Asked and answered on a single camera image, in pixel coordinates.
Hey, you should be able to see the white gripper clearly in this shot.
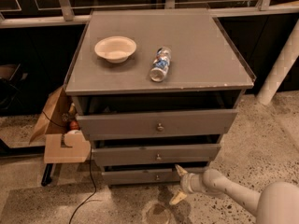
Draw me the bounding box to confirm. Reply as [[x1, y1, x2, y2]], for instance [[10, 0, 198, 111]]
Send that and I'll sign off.
[[169, 164, 194, 205]]

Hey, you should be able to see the grey bottom drawer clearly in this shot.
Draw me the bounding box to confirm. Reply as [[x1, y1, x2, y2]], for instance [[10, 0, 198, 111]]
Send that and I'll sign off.
[[101, 166, 211, 186]]

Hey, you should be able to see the grey drawer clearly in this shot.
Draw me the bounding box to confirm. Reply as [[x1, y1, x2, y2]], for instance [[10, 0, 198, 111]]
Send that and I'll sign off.
[[93, 144, 221, 166], [101, 166, 211, 186], [78, 109, 237, 140]]

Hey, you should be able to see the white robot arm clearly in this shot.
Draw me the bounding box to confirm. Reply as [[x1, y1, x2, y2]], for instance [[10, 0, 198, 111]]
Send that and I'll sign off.
[[169, 164, 299, 224]]

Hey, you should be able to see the grey middle drawer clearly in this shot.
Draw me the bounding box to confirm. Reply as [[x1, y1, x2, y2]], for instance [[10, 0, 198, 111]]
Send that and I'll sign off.
[[93, 144, 221, 166]]

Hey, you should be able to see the grey drawer cabinet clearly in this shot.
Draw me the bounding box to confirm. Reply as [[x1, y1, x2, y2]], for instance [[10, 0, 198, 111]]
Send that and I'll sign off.
[[65, 9, 254, 173]]

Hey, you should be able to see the grey top drawer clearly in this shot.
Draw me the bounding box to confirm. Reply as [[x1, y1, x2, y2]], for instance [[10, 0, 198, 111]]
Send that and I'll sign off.
[[78, 109, 237, 140]]

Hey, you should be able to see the brown cardboard box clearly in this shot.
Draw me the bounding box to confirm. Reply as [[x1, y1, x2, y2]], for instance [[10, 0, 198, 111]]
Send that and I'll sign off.
[[30, 87, 91, 163]]

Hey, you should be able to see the clear plastic water bottle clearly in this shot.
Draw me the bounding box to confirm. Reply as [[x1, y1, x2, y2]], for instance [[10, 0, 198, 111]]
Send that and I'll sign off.
[[149, 47, 171, 82]]

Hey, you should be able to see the white paper bowl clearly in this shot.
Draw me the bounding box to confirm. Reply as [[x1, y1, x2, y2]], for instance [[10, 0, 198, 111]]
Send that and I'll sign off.
[[94, 36, 136, 63]]

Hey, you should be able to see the white slanted pipe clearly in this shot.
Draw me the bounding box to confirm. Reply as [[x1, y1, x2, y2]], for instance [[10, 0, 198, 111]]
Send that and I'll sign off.
[[256, 21, 299, 105]]

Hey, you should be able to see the white metal window railing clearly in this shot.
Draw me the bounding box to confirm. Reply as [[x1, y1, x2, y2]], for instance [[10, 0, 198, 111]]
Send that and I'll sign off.
[[0, 0, 299, 28]]

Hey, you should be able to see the black power cable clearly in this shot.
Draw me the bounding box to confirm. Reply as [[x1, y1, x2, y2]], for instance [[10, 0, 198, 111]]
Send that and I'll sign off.
[[41, 109, 98, 224]]

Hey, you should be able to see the black post foot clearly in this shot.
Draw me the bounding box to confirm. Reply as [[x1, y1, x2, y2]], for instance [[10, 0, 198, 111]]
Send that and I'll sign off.
[[41, 163, 53, 187]]

